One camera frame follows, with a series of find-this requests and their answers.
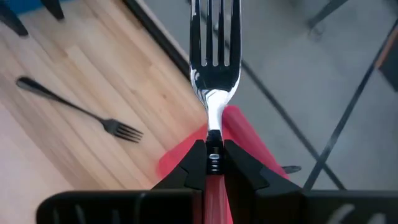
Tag red plastic bin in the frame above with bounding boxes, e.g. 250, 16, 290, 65
156, 105, 290, 190

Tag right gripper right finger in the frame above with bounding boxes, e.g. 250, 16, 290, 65
223, 139, 398, 224

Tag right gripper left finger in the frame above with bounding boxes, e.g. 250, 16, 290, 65
35, 139, 208, 224

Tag black metal fork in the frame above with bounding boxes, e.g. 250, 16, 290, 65
15, 76, 144, 144

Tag blue plastic bin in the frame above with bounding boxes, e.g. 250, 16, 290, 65
4, 0, 75, 15

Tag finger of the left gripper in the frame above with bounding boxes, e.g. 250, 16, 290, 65
40, 0, 65, 21
0, 2, 29, 37

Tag red-handled silver fork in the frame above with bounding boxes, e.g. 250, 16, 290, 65
188, 0, 243, 224

